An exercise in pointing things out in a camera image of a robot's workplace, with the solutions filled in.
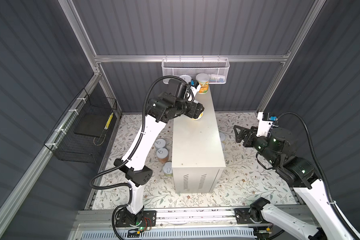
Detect white metal cabinet counter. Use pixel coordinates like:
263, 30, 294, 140
172, 90, 226, 194

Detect yellow label can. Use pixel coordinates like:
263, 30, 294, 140
162, 162, 173, 177

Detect yellow can right rear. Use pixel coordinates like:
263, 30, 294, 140
219, 132, 226, 142

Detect yellow marker pen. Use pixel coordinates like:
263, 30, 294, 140
104, 113, 114, 130

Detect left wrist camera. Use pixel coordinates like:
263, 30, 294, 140
190, 79, 201, 96

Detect black wire wall basket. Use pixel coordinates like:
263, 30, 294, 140
44, 90, 118, 164

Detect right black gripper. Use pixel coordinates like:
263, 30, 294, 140
233, 123, 278, 167

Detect tubes in white basket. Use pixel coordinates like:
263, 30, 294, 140
210, 74, 226, 84

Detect right black corrugated cable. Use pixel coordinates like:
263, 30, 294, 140
275, 111, 360, 240

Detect floral patterned mat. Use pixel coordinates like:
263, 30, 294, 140
89, 112, 297, 210

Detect orange label can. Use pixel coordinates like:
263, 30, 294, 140
196, 73, 210, 94

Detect pink label can front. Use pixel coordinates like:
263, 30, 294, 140
180, 75, 192, 84

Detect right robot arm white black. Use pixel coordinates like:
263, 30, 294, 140
234, 126, 360, 240

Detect black corrugated cable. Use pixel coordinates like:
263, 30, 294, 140
275, 111, 360, 240
89, 75, 196, 240

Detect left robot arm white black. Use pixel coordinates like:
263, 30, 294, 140
115, 76, 204, 226

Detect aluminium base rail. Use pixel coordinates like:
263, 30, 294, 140
68, 205, 328, 240

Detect white wire mesh basket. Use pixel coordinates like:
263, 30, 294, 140
161, 57, 230, 82

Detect left black corrugated cable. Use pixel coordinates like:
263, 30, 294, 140
89, 75, 196, 240

